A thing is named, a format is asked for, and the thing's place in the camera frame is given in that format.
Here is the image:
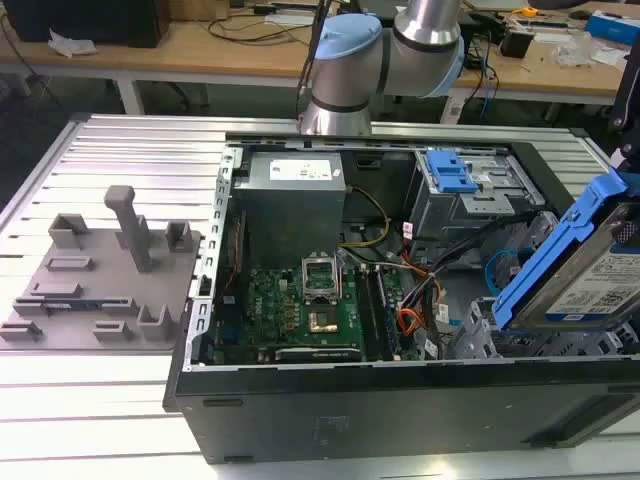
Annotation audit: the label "crumpled white paper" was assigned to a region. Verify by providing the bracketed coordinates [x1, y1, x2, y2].
[47, 28, 99, 57]

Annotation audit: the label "blue data wire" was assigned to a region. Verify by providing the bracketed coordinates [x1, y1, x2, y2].
[485, 247, 531, 302]

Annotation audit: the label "large black box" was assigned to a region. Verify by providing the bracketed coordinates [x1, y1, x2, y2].
[4, 0, 171, 49]

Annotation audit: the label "cluttered wooden desk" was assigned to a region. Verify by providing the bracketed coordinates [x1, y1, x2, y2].
[449, 9, 632, 109]

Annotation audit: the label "blue cardboard box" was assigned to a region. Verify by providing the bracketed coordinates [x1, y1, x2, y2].
[585, 12, 640, 47]

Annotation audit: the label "grey power supply unit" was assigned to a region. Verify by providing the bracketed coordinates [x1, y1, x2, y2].
[233, 151, 349, 261]

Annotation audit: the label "red thin wire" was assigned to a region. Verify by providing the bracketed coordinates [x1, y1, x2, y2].
[224, 209, 247, 296]

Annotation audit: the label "metal socket cover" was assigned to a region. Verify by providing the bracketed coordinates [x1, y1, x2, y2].
[299, 251, 342, 305]

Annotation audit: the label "orange wire bundle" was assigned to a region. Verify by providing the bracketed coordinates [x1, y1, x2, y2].
[398, 304, 427, 337]

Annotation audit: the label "black open PC case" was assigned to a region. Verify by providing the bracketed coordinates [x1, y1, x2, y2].
[163, 130, 640, 466]

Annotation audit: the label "hanging blue cable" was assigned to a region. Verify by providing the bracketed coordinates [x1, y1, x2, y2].
[477, 44, 501, 119]

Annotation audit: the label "long wooden desk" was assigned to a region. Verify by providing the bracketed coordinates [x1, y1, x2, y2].
[0, 19, 317, 116]

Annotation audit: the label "small black box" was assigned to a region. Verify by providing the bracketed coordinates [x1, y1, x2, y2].
[499, 27, 535, 59]

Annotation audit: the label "RAM stick blue chips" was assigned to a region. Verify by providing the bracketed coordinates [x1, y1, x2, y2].
[374, 267, 403, 359]

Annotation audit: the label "yellow and black power wire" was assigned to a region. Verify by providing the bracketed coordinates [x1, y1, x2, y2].
[339, 185, 392, 250]

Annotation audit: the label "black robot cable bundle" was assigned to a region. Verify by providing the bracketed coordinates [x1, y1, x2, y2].
[295, 0, 337, 120]

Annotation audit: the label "black cable on desk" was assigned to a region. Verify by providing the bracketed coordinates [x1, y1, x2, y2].
[207, 14, 312, 47]

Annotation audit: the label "black RAM slot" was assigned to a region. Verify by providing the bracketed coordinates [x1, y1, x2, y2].
[354, 269, 384, 361]

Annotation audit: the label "CPU socket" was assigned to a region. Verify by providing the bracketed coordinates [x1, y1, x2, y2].
[307, 308, 344, 335]

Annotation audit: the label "locking lever wire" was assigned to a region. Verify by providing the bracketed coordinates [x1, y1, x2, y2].
[336, 247, 348, 306]

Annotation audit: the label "black graphics card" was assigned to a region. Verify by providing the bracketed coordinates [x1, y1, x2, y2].
[274, 347, 364, 364]

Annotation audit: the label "green motherboard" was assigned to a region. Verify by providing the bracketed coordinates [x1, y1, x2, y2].
[214, 267, 426, 364]

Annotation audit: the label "grey parts rack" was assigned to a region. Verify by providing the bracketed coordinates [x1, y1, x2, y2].
[0, 184, 207, 354]

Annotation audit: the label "clear plastic bags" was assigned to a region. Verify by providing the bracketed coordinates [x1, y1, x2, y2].
[552, 32, 609, 66]

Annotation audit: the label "grey metal drive cage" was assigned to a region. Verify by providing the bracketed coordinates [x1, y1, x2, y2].
[407, 149, 546, 251]

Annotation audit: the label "empty blue drive carrier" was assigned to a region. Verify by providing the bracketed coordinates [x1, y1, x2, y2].
[425, 149, 479, 195]

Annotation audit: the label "hard disk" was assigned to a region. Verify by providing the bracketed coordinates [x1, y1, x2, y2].
[491, 169, 640, 334]

